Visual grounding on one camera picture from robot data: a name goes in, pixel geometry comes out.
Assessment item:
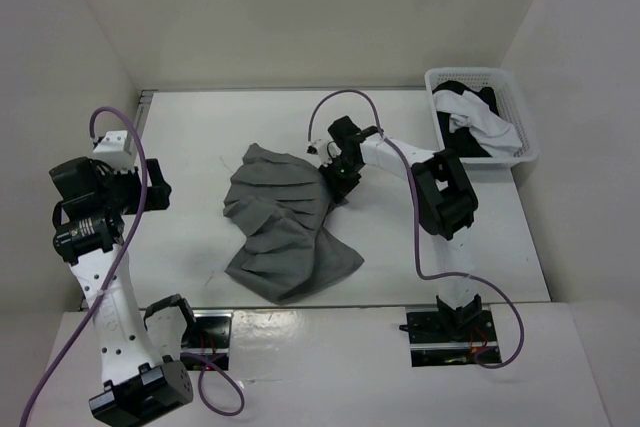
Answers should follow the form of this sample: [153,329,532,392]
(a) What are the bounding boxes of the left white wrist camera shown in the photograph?
[92,130,137,172]

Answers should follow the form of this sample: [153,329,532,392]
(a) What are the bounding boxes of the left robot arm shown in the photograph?
[50,157,199,426]

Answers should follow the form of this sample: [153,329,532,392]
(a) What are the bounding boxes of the white plastic laundry basket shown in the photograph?
[424,67,540,168]

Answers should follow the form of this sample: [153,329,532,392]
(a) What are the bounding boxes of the grey pleated skirt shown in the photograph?
[223,143,364,304]

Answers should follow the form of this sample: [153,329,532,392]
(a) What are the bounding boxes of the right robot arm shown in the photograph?
[307,116,482,340]

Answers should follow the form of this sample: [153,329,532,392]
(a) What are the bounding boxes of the black skirt in basket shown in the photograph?
[433,80,499,158]

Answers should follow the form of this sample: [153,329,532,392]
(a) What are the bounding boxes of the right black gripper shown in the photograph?
[319,154,363,202]

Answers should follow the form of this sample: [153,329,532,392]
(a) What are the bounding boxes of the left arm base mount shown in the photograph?
[181,310,233,371]

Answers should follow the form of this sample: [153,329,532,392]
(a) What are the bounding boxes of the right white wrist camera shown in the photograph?
[307,139,341,165]

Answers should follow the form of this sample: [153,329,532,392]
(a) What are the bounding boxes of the white skirt in basket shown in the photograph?
[433,91,523,158]

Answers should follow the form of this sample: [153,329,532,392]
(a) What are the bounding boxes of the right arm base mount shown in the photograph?
[399,307,502,367]

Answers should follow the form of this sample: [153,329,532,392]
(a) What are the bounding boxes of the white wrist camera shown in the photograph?
[92,130,137,172]
[307,139,341,165]

